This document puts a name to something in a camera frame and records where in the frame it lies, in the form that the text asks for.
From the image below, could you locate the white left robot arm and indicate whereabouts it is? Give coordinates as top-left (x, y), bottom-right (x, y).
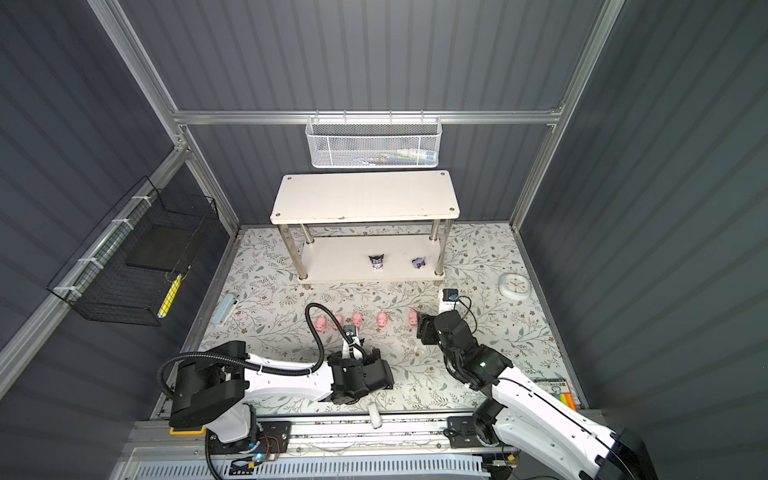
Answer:
top-left (156, 302), bottom-right (395, 444)

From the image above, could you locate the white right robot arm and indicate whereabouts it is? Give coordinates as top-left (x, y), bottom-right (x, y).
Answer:
top-left (414, 310), bottom-right (658, 479)

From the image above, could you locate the white two-tier shelf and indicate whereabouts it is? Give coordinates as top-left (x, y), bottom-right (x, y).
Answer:
top-left (270, 170), bottom-right (460, 284)

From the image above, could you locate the coloured marker pack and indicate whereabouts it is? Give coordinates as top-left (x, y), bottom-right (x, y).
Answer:
top-left (534, 378), bottom-right (577, 411)

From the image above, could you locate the white and blue clock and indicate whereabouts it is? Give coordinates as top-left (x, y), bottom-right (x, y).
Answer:
top-left (498, 273), bottom-right (532, 302)

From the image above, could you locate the light blue eraser block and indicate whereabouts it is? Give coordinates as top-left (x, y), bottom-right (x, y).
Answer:
top-left (210, 293), bottom-right (238, 326)

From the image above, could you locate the yellow perforated board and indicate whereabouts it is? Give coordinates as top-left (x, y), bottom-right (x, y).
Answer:
top-left (157, 274), bottom-right (183, 319)

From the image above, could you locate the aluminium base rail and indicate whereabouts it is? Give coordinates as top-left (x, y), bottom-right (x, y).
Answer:
top-left (110, 411), bottom-right (518, 479)

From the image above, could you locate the white wire basket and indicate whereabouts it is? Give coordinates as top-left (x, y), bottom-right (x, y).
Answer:
top-left (305, 119), bottom-right (443, 169)

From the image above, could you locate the black wire basket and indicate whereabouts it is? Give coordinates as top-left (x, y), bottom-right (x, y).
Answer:
top-left (47, 181), bottom-right (219, 327)

